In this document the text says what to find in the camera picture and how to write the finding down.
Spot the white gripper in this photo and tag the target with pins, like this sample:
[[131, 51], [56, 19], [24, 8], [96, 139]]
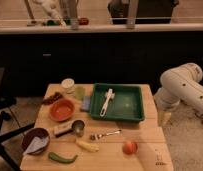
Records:
[[165, 101]]

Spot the red orange apple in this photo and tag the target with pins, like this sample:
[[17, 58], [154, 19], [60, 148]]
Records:
[[129, 147]]

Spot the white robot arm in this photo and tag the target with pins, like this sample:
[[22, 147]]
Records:
[[179, 84]]

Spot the red orange bowl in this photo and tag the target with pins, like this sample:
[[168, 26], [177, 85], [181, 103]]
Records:
[[61, 110]]

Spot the dark brown bowl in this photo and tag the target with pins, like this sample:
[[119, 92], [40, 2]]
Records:
[[36, 132]]

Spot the green plastic tray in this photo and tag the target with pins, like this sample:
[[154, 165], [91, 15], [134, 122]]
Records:
[[127, 105]]

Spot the white dish brush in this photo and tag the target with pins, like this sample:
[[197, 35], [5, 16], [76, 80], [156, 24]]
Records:
[[109, 95]]

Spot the silver fork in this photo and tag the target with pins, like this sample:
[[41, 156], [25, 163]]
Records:
[[94, 137]]

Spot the yellow corn cob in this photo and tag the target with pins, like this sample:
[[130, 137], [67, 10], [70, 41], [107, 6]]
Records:
[[87, 146]]

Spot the blue grey sponge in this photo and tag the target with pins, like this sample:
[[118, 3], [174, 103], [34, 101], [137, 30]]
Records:
[[85, 106]]

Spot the metal measuring cup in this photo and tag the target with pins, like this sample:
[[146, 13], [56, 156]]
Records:
[[76, 127]]

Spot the pale green cup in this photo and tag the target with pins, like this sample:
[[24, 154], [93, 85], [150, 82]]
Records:
[[79, 93]]

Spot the white lidded jar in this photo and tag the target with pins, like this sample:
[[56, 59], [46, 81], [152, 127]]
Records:
[[68, 85]]

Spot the dark cabinet box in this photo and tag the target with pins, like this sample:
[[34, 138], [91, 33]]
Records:
[[148, 12]]

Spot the dark red grapes bunch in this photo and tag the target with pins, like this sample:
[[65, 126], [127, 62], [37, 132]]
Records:
[[51, 99]]

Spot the green chili pepper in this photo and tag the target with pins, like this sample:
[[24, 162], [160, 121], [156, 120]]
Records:
[[57, 158]]

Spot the grey white cloth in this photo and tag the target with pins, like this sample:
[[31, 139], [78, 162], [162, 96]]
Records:
[[36, 145]]

